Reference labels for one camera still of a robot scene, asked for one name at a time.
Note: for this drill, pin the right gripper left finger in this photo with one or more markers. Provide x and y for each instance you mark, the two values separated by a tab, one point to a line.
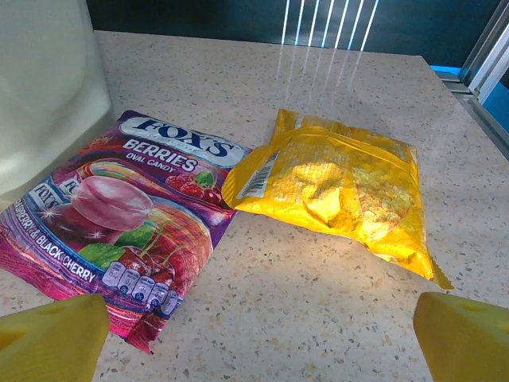
47	342

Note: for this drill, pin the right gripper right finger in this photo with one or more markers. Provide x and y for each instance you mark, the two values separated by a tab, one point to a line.
465	342

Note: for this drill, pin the purple berries candy bag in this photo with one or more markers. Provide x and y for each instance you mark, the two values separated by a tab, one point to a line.
119	223

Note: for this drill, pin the yellow snack bag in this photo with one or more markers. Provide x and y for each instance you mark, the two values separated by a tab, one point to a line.
338	191

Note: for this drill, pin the cream utensil holder orange rim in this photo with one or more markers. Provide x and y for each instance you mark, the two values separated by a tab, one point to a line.
43	99

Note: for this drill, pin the aluminium frame post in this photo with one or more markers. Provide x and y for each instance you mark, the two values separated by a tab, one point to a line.
487	59

